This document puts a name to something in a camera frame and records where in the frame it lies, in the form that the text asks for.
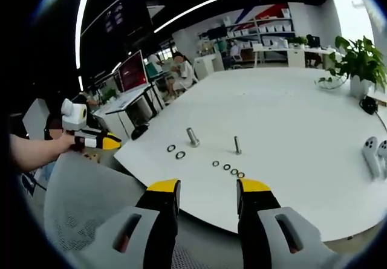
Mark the monitor with red screen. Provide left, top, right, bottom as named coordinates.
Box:
left=117, top=49, right=151, bottom=94

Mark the potted green plant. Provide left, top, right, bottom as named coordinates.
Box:
left=314, top=34, right=387, bottom=99

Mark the small black device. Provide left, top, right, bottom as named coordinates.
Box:
left=359, top=96, right=379, bottom=115

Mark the dark hanging screen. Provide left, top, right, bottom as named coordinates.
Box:
left=80, top=0, right=154, bottom=37

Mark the black computer mouse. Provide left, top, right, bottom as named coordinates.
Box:
left=131, top=125, right=151, bottom=140

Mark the black cable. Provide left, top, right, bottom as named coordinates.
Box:
left=374, top=111, right=387, bottom=132

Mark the thin metal threaded stud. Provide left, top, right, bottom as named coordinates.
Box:
left=233, top=135, right=243, bottom=156

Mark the white office desk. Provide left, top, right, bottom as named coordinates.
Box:
left=92, top=83, right=167, bottom=141

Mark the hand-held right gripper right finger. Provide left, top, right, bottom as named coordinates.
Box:
left=235, top=178, right=347, bottom=269

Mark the shelf with white bins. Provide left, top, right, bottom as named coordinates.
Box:
left=198, top=7, right=296, bottom=64

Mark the white chair back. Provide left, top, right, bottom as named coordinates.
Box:
left=22, top=97, right=51, bottom=140

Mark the grey mesh chair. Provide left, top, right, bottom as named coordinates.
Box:
left=43, top=153, right=218, bottom=269

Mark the white handheld controller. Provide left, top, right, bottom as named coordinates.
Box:
left=362, top=136, right=382, bottom=180
left=376, top=140, right=387, bottom=173

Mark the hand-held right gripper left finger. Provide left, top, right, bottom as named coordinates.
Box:
left=65, top=178, right=182, bottom=269

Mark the thick metal threaded stud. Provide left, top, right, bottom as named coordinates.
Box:
left=186, top=127, right=201, bottom=147

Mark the person's left hand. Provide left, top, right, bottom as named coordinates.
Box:
left=59, top=133, right=77, bottom=154

